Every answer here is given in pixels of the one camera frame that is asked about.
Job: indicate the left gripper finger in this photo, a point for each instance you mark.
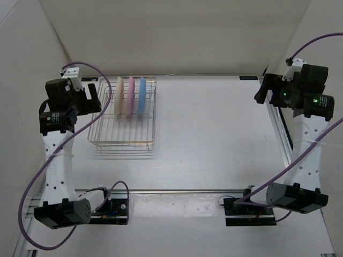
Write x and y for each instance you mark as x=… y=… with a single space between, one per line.
x=93 y=92
x=82 y=94

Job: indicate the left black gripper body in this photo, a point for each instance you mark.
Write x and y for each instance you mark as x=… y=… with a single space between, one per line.
x=83 y=107

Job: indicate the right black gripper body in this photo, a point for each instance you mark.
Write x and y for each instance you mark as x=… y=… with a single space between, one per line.
x=283 y=91

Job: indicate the cream plate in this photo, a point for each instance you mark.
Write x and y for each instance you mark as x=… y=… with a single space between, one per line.
x=119 y=92

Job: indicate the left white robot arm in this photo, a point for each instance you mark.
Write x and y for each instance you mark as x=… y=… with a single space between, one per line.
x=60 y=206

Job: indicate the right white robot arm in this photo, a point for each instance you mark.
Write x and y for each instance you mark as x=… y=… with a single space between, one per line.
x=300 y=89

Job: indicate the pink plate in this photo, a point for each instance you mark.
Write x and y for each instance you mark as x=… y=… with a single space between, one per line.
x=130 y=96

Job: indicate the blue plate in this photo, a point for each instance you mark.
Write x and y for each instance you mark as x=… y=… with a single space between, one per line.
x=142 y=96

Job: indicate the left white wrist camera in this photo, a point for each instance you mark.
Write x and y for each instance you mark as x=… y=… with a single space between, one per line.
x=74 y=75

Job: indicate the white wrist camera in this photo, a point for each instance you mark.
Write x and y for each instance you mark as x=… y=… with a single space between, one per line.
x=74 y=75
x=294 y=65

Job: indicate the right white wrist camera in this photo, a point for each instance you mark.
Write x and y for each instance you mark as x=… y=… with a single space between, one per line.
x=294 y=65

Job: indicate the metal wire dish rack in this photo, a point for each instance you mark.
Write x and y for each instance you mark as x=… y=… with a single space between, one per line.
x=133 y=132

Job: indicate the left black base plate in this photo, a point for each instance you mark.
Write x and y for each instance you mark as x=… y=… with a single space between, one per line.
x=113 y=212

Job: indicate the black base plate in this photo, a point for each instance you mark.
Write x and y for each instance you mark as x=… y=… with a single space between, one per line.
x=245 y=215
x=113 y=212

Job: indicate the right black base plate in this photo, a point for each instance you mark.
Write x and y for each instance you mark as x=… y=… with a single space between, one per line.
x=245 y=215

